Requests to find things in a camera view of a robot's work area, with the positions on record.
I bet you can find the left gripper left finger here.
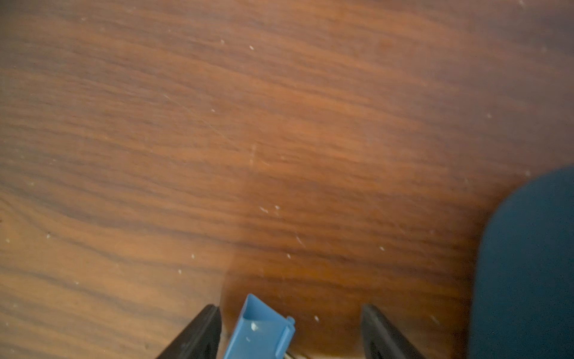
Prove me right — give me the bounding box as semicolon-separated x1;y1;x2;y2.
157;305;222;359

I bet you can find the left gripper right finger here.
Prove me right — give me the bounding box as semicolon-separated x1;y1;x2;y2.
361;305;425;359

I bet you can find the blue binder clip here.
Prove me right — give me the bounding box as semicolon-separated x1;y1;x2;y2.
224;294;295;359

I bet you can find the dark teal storage box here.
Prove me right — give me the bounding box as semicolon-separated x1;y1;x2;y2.
467;166;573;358

